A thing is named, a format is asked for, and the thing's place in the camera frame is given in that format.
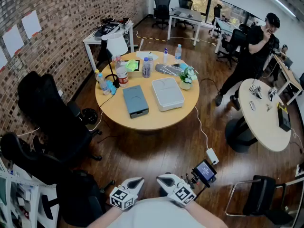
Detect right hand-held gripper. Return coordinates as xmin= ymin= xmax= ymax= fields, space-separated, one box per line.
xmin=156 ymin=173 xmax=197 ymax=208

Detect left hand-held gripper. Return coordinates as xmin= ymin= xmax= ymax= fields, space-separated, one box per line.
xmin=109 ymin=177 xmax=145 ymax=211

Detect dark grey drawer box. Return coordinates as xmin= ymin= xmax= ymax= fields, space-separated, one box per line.
xmin=122 ymin=85 xmax=150 ymax=119

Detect person's right forearm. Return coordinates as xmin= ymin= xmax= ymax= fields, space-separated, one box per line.
xmin=184 ymin=199 xmax=228 ymax=228

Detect person's left forearm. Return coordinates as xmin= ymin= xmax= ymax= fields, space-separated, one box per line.
xmin=86 ymin=205 xmax=124 ymax=228

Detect light grey box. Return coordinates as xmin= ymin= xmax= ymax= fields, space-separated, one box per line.
xmin=151 ymin=77 xmax=185 ymax=112

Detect person's light grey shirt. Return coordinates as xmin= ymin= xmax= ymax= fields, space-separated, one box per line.
xmin=106 ymin=197 xmax=207 ymax=228

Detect small black monitor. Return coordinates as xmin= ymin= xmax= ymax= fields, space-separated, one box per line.
xmin=191 ymin=159 xmax=218 ymax=182

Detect white power strip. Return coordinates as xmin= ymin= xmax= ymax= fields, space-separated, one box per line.
xmin=206 ymin=148 xmax=219 ymax=165

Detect black office chair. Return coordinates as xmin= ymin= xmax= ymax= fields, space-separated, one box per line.
xmin=175 ymin=0 xmax=194 ymax=29
xmin=17 ymin=70 xmax=103 ymax=161
xmin=209 ymin=4 xmax=223 ymax=39
xmin=0 ymin=132 xmax=114 ymax=228
xmin=217 ymin=24 xmax=250 ymax=67
xmin=152 ymin=0 xmax=171 ymax=30

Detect round wooden table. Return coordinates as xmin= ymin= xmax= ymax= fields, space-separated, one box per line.
xmin=95 ymin=50 xmax=200 ymax=131

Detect black round floor object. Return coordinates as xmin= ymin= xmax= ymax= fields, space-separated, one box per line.
xmin=82 ymin=108 xmax=98 ymax=125

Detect blue rubber glove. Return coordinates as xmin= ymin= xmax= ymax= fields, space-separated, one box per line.
xmin=106 ymin=79 xmax=117 ymax=95

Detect clear bottle blue cap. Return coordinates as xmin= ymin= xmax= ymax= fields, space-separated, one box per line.
xmin=174 ymin=44 xmax=182 ymax=64
xmin=97 ymin=73 xmax=111 ymax=95

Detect potted plant white flowers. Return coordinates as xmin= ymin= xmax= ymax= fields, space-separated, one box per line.
xmin=179 ymin=66 xmax=198 ymax=91

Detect large bottle red label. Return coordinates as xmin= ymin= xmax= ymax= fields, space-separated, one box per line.
xmin=114 ymin=55 xmax=129 ymax=88

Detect grey pouch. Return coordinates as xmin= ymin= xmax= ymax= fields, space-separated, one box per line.
xmin=155 ymin=63 xmax=183 ymax=77

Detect round white table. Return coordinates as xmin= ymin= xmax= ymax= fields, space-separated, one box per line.
xmin=225 ymin=78 xmax=292 ymax=153

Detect white shelf unit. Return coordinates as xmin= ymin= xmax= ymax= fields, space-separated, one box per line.
xmin=0 ymin=158 xmax=60 ymax=228

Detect clear bottle near centre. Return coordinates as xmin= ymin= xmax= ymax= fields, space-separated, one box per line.
xmin=142 ymin=57 xmax=151 ymax=78

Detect green cloth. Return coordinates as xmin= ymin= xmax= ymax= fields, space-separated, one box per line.
xmin=125 ymin=59 xmax=137 ymax=72

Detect slim clear bottle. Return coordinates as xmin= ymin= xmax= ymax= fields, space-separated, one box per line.
xmin=147 ymin=52 xmax=154 ymax=74

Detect unused hand-held gripper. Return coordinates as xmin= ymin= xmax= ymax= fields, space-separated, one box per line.
xmin=248 ymin=84 xmax=263 ymax=99
xmin=267 ymin=86 xmax=278 ymax=102

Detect white paper sheet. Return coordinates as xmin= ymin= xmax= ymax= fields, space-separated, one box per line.
xmin=135 ymin=51 xmax=159 ymax=61

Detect black yellow box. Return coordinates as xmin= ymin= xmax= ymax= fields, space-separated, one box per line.
xmin=277 ymin=102 xmax=292 ymax=132

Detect black lamp white shade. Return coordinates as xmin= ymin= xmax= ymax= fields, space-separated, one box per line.
xmin=101 ymin=33 xmax=129 ymax=89

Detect yellow black floor tape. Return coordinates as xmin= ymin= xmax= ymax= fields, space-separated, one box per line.
xmin=137 ymin=36 xmax=167 ymax=42

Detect pile of equipment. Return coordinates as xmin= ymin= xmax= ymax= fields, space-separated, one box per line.
xmin=92 ymin=17 xmax=133 ymax=39

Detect wooden desk white legs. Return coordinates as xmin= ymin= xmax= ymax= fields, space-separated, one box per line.
xmin=273 ymin=55 xmax=304 ymax=105

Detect window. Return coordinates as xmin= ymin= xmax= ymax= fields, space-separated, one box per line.
xmin=186 ymin=0 xmax=264 ymax=27

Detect ceiling light strip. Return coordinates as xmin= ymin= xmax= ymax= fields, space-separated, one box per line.
xmin=266 ymin=0 xmax=297 ymax=18

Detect white power cable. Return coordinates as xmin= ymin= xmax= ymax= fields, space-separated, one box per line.
xmin=194 ymin=105 xmax=212 ymax=151

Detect black lamp cable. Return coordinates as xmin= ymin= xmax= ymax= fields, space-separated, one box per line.
xmin=98 ymin=93 xmax=117 ymax=110

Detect black chair metal frame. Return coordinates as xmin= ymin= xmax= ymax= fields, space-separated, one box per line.
xmin=225 ymin=175 xmax=294 ymax=225

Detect black floor cable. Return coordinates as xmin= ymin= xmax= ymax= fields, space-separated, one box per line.
xmin=199 ymin=78 xmax=220 ymax=92

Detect white floor cable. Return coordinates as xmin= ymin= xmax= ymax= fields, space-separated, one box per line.
xmin=16 ymin=127 xmax=41 ymax=137

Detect white wall paper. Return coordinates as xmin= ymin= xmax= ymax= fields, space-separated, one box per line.
xmin=0 ymin=47 xmax=9 ymax=73
xmin=21 ymin=10 xmax=42 ymax=40
xmin=2 ymin=24 xmax=25 ymax=58

